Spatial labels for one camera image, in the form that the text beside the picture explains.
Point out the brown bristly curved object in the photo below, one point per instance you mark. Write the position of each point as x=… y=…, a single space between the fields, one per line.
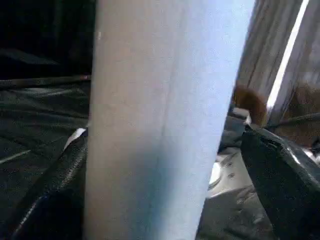
x=252 y=105

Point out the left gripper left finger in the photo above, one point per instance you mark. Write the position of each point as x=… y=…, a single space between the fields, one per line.
x=57 y=205

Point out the white plastic table leg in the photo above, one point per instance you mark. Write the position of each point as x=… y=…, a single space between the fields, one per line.
x=150 y=125

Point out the black table mat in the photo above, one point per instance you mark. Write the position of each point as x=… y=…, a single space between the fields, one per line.
x=37 y=112

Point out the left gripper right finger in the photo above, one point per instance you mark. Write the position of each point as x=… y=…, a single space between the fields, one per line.
x=282 y=180

